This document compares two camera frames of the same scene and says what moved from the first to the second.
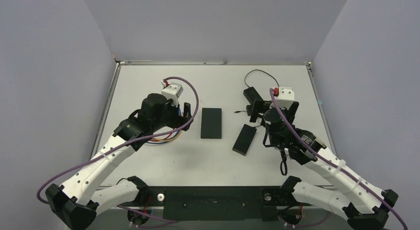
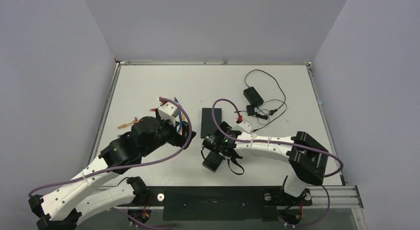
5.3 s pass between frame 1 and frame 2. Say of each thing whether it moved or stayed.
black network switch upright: stayed
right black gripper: moved
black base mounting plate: stayed
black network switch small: moved
